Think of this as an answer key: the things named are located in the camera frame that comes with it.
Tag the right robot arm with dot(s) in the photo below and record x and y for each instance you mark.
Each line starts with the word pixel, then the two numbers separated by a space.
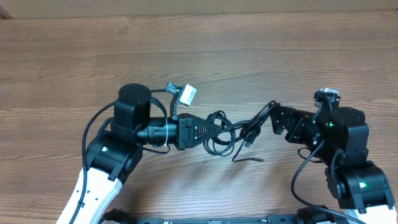
pixel 338 138

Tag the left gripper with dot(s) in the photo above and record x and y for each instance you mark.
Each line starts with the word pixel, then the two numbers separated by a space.
pixel 186 131

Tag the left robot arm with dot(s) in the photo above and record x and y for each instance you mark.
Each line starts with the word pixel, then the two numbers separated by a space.
pixel 139 119

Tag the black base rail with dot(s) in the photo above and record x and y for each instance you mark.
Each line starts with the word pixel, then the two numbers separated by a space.
pixel 224 220

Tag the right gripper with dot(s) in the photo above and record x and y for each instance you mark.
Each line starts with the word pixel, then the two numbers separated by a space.
pixel 300 121

